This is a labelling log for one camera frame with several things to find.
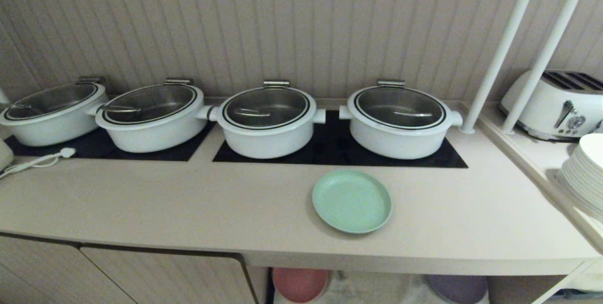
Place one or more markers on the green plate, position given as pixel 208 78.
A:
pixel 351 201

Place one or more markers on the glass pot lid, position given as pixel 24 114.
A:
pixel 49 100
pixel 399 107
pixel 266 107
pixel 150 103

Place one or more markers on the white pole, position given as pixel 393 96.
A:
pixel 546 47
pixel 501 47

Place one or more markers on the beige cabinet door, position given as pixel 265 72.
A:
pixel 169 276
pixel 52 271

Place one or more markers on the black induction cooktop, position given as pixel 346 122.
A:
pixel 141 153
pixel 337 151

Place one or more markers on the stack of white plates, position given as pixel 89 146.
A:
pixel 586 176

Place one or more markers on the white pot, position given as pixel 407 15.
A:
pixel 398 141
pixel 155 129
pixel 268 141
pixel 47 127

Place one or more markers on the pink plate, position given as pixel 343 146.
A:
pixel 300 285

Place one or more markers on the purple plate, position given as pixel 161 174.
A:
pixel 458 289

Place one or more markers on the white toaster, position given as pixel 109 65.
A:
pixel 556 106

